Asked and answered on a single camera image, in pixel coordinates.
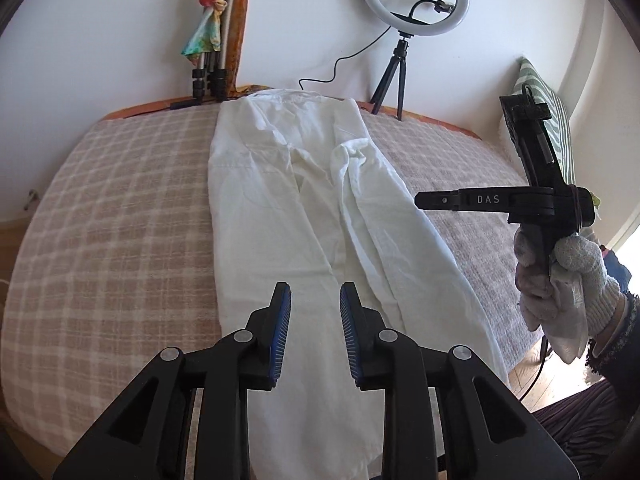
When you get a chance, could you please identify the black ring light cable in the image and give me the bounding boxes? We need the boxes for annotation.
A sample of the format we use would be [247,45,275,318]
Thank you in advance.
[298,27,391,92]

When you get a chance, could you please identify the person's right forearm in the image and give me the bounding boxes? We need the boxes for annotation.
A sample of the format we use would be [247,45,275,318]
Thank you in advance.
[587,290,640,376]

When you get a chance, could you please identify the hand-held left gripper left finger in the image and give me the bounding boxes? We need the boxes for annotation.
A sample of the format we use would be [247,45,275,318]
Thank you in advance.
[52,281,292,480]

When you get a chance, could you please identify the person's right hand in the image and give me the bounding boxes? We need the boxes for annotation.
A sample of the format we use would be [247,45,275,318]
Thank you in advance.
[514,225,630,365]

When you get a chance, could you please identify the silver folded tripod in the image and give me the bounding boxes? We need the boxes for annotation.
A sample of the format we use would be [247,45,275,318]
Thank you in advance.
[170,0,238,110]

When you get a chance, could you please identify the colourful patterned scarf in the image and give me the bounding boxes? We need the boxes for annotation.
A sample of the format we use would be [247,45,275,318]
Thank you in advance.
[180,0,251,96]

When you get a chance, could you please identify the green striped cushion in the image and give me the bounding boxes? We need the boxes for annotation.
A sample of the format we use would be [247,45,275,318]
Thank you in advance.
[515,57,578,186]

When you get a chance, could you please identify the beige checked blanket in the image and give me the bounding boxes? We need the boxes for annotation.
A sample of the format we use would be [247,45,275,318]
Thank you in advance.
[2,105,541,461]

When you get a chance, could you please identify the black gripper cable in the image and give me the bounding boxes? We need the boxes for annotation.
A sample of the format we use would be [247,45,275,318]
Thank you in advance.
[517,337,551,403]

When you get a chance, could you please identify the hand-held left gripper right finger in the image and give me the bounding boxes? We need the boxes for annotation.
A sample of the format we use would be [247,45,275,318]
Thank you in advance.
[339,281,576,480]

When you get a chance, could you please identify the white trousers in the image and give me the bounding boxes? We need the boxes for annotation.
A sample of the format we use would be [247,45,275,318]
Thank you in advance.
[207,89,511,480]

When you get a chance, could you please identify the black gooseneck phone holder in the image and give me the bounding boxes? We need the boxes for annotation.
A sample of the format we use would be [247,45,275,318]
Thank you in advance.
[407,0,456,26]

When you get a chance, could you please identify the black mini tripod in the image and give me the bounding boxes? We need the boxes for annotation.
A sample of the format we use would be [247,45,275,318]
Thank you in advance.
[370,35,413,121]

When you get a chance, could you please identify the person's dark striped clothing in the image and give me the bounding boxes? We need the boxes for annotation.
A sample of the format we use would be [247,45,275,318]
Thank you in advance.
[532,377,623,466]

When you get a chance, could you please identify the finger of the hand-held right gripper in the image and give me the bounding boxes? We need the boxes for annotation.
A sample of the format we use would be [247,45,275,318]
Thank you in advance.
[414,189,463,212]

